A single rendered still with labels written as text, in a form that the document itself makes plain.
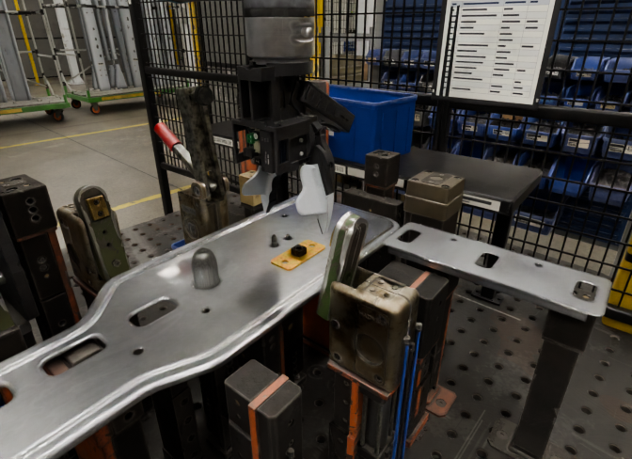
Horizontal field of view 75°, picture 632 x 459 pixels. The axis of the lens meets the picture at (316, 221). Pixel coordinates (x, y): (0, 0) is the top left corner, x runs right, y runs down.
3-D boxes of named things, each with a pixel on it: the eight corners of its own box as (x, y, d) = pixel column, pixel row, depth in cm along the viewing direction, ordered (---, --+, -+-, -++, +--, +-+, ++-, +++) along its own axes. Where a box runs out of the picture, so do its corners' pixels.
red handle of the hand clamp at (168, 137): (204, 188, 65) (148, 122, 68) (200, 197, 66) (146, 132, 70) (225, 182, 68) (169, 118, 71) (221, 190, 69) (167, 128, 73)
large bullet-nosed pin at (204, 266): (205, 302, 52) (199, 257, 49) (190, 293, 53) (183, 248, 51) (225, 291, 54) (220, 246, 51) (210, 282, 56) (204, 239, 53)
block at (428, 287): (410, 459, 63) (433, 309, 51) (350, 419, 69) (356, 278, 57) (435, 417, 70) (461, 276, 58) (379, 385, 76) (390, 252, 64)
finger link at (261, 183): (229, 211, 57) (242, 156, 51) (259, 197, 61) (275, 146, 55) (243, 225, 56) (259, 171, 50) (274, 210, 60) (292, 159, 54)
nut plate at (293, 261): (289, 272, 55) (289, 263, 55) (269, 262, 57) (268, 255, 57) (326, 247, 61) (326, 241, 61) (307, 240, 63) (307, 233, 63)
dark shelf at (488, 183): (510, 217, 71) (513, 201, 70) (189, 138, 121) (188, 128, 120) (540, 182, 86) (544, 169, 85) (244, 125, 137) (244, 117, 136)
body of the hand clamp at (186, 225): (221, 367, 80) (199, 198, 65) (199, 351, 84) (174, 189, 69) (244, 349, 84) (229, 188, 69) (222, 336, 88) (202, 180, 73)
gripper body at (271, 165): (233, 167, 50) (224, 61, 45) (281, 151, 56) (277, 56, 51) (279, 182, 46) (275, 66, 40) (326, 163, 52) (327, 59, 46)
